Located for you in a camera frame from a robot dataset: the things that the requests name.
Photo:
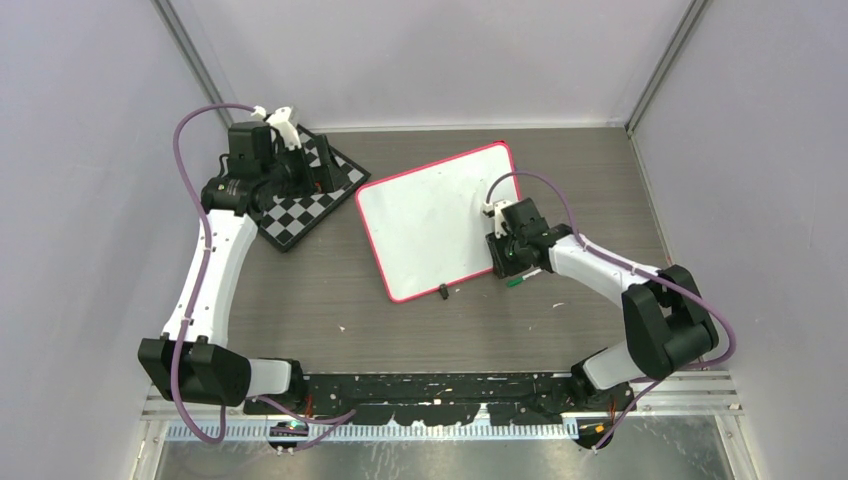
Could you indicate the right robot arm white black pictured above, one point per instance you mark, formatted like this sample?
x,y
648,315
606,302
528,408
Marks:
x,y
666,324

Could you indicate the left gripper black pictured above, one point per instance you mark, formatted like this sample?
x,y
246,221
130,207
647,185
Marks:
x,y
313,180

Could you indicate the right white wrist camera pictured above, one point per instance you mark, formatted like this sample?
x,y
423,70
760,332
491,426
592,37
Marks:
x,y
495,211

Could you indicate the black and white chessboard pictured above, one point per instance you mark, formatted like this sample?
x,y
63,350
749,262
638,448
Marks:
x,y
291,219

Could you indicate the whiteboard with red frame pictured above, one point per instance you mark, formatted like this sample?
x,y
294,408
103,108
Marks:
x,y
426,227

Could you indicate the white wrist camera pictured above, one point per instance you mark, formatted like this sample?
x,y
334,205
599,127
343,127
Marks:
x,y
495,211
284,121

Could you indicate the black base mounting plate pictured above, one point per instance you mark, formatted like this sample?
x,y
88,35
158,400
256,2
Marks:
x,y
449,399

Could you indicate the green whiteboard marker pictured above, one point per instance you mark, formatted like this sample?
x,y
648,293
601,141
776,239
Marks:
x,y
520,279

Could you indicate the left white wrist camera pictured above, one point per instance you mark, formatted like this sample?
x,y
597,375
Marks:
x,y
284,121

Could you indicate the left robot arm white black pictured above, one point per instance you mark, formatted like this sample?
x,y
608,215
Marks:
x,y
190,360

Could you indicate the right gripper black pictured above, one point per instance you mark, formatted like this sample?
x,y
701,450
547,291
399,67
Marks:
x,y
501,266

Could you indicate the slotted grey cable duct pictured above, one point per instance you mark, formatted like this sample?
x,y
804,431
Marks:
x,y
258,431

